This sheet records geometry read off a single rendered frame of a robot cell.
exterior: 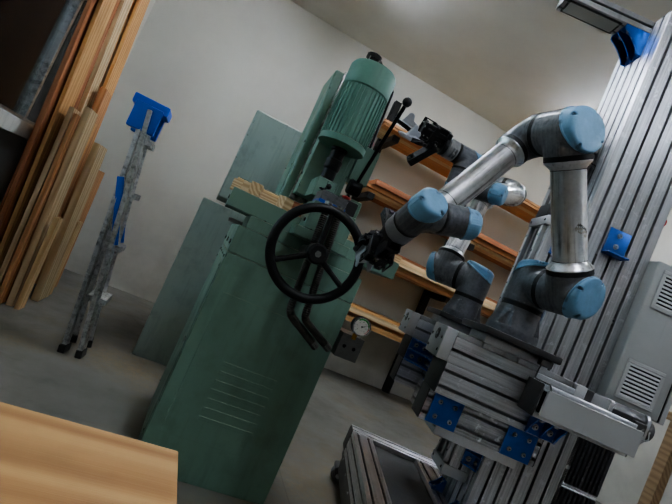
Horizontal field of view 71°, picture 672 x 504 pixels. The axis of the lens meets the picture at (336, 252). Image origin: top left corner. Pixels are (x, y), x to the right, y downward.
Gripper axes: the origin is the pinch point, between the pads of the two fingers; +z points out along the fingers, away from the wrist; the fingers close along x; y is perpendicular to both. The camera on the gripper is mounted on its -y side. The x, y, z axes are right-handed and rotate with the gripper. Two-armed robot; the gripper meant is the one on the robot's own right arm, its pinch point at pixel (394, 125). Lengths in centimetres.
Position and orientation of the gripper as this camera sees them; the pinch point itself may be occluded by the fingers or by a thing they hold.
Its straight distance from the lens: 174.2
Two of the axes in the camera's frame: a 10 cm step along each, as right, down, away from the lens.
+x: -0.2, 5.6, -8.3
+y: 4.8, -7.2, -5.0
